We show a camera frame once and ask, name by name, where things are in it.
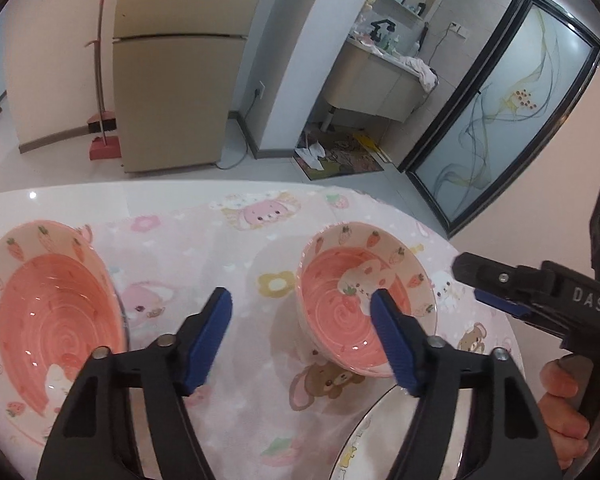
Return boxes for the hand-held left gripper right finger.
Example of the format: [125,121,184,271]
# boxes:
[370,287,563,480]

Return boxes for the cartoon print bath mat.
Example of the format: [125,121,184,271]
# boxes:
[294,130,385,181]

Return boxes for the person's right hand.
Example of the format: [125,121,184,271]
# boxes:
[537,357,591,470]

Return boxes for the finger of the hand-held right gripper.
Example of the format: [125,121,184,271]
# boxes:
[452,252,551,322]

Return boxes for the grey power cable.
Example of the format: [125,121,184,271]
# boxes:
[215,95,261,170]

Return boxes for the black faucet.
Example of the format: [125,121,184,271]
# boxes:
[370,19,397,46]

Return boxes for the pink cartoon print tablecloth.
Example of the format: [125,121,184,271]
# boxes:
[0,185,546,480]

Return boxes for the red dustpan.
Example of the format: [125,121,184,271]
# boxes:
[84,37,122,161]

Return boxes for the white cartoon cat plate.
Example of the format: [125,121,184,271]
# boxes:
[330,382,481,480]

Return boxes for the white towel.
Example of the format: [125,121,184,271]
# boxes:
[400,56,438,93]

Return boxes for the beige refrigerator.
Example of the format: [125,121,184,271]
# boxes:
[111,0,276,176]

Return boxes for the yellow striped mat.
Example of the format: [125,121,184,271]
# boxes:
[352,132,391,163]

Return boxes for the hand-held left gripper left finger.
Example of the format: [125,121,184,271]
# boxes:
[36,287,233,480]

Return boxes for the frosted glass door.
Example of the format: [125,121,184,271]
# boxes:
[400,0,600,238]

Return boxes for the pink strawberry print bowl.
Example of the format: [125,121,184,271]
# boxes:
[295,222,437,380]
[0,220,130,461]

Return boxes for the beige vanity cabinet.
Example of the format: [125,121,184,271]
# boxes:
[325,40,431,123]

